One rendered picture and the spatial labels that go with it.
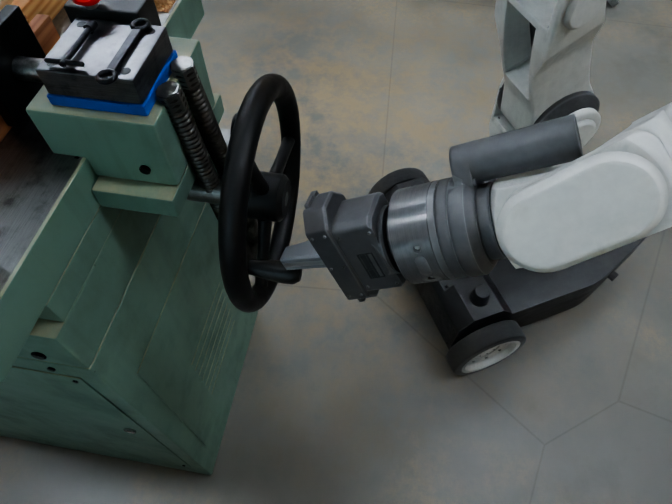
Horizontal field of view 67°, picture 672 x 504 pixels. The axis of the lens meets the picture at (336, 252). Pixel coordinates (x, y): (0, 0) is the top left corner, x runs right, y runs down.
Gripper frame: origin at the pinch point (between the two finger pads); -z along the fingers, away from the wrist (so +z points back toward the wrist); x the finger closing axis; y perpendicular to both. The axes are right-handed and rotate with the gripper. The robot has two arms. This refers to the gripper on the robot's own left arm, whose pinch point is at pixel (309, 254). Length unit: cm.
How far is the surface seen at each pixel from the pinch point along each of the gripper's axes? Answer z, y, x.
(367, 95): -50, -142, -42
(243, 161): -2.2, -2.3, 10.9
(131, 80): -7.9, -2.4, 21.6
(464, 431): -14, -28, -87
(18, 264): -20.2, 11.4, 14.1
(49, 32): -27.0, -15.3, 28.2
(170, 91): -7.6, -5.5, 18.7
